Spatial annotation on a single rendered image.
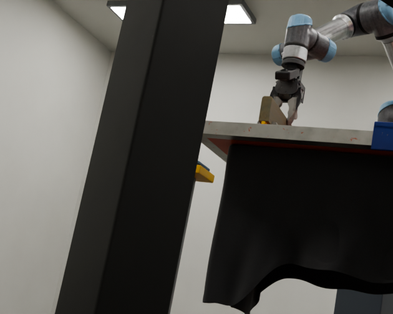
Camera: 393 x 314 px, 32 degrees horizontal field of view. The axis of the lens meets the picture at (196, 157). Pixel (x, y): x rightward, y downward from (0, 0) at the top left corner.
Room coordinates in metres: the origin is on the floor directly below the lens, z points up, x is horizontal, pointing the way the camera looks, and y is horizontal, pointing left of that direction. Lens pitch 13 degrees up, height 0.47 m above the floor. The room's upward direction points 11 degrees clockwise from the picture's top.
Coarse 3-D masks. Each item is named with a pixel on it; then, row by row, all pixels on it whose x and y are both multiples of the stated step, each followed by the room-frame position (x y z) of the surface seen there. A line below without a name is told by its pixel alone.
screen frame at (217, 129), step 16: (208, 128) 1.76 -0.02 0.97; (224, 128) 1.74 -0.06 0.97; (240, 128) 1.72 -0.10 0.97; (256, 128) 1.70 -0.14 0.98; (272, 128) 1.68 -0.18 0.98; (288, 128) 1.67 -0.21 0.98; (304, 128) 1.65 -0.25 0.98; (320, 128) 1.63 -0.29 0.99; (336, 128) 1.61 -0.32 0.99; (208, 144) 1.86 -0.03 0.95; (304, 144) 1.68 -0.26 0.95; (320, 144) 1.65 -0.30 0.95; (336, 144) 1.62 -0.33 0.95; (352, 144) 1.60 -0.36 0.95; (368, 144) 1.58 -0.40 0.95; (224, 160) 2.02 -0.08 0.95
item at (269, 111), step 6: (264, 96) 1.83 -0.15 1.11; (270, 96) 1.82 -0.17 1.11; (264, 102) 1.82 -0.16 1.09; (270, 102) 1.82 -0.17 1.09; (264, 108) 1.82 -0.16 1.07; (270, 108) 1.82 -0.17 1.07; (276, 108) 1.87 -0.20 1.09; (264, 114) 1.82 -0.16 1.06; (270, 114) 1.82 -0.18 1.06; (276, 114) 1.87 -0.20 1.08; (282, 114) 1.92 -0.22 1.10; (258, 120) 1.83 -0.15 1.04; (264, 120) 1.82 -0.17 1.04; (270, 120) 1.83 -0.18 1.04; (276, 120) 1.88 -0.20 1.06; (282, 120) 1.93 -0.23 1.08
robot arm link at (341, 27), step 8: (352, 8) 2.29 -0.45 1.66; (336, 16) 2.29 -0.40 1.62; (344, 16) 2.27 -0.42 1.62; (352, 16) 2.28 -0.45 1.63; (328, 24) 2.24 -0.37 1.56; (336, 24) 2.25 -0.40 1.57; (344, 24) 2.26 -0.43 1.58; (352, 24) 2.27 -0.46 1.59; (320, 32) 2.20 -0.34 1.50; (328, 32) 2.22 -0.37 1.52; (336, 32) 2.24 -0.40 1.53; (344, 32) 2.27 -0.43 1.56; (352, 32) 2.29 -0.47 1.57; (360, 32) 2.31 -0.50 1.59; (336, 40) 2.27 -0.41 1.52; (280, 48) 2.14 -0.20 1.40; (272, 56) 2.18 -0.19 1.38; (280, 56) 2.15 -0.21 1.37; (280, 64) 2.18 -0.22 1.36
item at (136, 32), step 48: (144, 0) 0.42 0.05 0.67; (192, 0) 0.41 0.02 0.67; (144, 48) 0.40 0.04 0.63; (192, 48) 0.41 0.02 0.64; (144, 96) 0.40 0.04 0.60; (192, 96) 0.42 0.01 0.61; (96, 144) 0.43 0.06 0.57; (144, 144) 0.40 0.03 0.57; (192, 144) 0.42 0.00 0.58; (96, 192) 0.42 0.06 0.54; (144, 192) 0.40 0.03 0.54; (96, 240) 0.41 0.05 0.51; (144, 240) 0.41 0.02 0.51; (96, 288) 0.40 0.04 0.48; (144, 288) 0.41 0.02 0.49
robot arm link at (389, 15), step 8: (376, 0) 2.22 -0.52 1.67; (360, 8) 2.26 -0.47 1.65; (368, 8) 2.23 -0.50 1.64; (376, 8) 2.20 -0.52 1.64; (384, 8) 2.18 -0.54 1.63; (392, 8) 2.17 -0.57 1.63; (360, 16) 2.26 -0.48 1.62; (368, 16) 2.23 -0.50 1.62; (376, 16) 2.21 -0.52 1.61; (384, 16) 2.19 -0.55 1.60; (392, 16) 2.17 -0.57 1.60; (360, 24) 2.27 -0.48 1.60; (368, 24) 2.25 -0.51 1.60; (376, 24) 2.23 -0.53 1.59; (384, 24) 2.21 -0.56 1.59; (392, 24) 2.20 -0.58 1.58; (368, 32) 2.30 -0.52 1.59; (376, 32) 2.26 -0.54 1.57; (384, 32) 2.23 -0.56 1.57; (392, 32) 2.22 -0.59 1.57; (384, 40) 2.26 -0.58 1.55; (392, 40) 2.25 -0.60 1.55; (384, 48) 2.31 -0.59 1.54; (392, 48) 2.27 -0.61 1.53; (392, 56) 2.30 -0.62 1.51; (392, 64) 2.32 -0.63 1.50
